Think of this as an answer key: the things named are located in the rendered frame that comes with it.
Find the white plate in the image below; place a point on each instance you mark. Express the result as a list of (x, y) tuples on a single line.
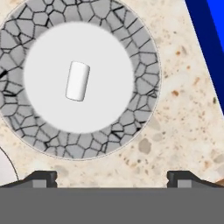
[(6, 166)]

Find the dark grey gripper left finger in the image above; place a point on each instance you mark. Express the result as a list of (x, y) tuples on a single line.
[(40, 178)]

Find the grey cracked-pattern plate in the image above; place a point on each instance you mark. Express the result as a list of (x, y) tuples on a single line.
[(116, 116)]

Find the white marshmallow cylinder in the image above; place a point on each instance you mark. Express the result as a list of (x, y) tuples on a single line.
[(77, 81)]

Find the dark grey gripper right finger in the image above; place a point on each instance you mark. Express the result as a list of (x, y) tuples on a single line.
[(182, 178)]

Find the blue tray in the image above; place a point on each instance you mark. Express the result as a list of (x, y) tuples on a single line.
[(210, 38)]

